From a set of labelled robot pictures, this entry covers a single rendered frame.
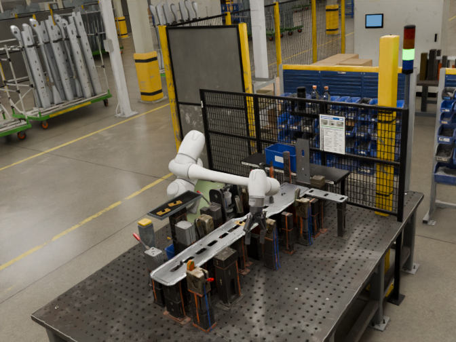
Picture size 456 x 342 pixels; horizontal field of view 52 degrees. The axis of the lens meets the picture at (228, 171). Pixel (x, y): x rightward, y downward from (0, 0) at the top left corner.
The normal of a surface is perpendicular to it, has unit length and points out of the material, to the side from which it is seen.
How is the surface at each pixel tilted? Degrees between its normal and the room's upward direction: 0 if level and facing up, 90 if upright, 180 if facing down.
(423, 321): 0
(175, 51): 90
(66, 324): 0
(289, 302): 0
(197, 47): 89
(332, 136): 90
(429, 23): 90
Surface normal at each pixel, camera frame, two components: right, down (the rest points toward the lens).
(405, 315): -0.10, -0.92
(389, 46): -0.65, 0.35
